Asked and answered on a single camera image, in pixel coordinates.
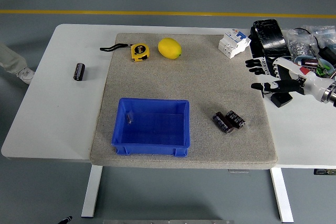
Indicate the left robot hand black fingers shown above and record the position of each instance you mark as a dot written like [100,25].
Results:
[65,219]

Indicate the person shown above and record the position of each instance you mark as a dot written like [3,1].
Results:
[13,62]

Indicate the white table leg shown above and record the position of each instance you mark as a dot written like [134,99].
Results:
[91,192]
[282,195]

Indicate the small black block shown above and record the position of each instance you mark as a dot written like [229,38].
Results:
[281,100]

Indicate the yellow lemon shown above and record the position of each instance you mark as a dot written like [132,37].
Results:
[169,48]

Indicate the black wrapped device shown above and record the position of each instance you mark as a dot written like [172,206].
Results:
[270,37]

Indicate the light blue bowl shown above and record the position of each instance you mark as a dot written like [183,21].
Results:
[331,67]

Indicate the dark cylindrical battery white print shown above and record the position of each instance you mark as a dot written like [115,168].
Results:
[235,119]
[79,72]
[223,122]

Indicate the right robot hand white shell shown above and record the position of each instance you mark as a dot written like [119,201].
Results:
[309,82]

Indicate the clear bag of metal nuts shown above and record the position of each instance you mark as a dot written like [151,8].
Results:
[299,44]

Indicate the clear plastic bag of parts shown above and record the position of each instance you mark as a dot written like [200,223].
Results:
[324,32]

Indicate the blue plastic box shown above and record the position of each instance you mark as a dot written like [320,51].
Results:
[152,129]

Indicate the small clear plastic bag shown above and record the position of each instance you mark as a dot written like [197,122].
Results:
[130,118]

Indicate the brown battery in bowl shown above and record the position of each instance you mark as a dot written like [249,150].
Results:
[310,62]

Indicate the green clips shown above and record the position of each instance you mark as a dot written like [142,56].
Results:
[322,69]

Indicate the table height control panel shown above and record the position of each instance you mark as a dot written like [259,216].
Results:
[324,171]

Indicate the grey-brown mat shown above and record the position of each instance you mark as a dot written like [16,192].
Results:
[183,82]

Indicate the white circuit breaker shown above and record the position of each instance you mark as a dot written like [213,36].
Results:
[233,44]

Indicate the grey bracket under table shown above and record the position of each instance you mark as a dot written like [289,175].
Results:
[238,171]

